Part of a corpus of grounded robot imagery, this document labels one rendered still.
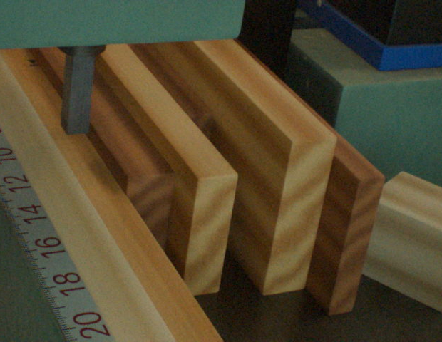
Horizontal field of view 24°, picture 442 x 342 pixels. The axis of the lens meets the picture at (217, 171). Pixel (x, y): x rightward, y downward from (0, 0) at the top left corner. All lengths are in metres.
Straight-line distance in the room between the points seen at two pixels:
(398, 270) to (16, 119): 0.17
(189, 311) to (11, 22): 0.11
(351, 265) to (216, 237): 0.05
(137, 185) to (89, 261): 0.06
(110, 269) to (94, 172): 0.08
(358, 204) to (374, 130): 0.10
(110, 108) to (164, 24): 0.08
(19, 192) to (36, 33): 0.05
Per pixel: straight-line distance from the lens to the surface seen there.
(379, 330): 0.41
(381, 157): 0.50
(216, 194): 0.39
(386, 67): 0.49
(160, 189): 0.40
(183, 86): 0.46
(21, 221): 0.34
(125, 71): 0.46
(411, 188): 0.44
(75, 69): 0.40
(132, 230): 0.37
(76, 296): 0.31
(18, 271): 0.33
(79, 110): 0.40
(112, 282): 0.33
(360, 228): 0.39
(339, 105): 0.47
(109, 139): 0.41
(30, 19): 0.35
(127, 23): 0.36
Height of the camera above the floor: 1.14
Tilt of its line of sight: 29 degrees down
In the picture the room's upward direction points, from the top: 9 degrees clockwise
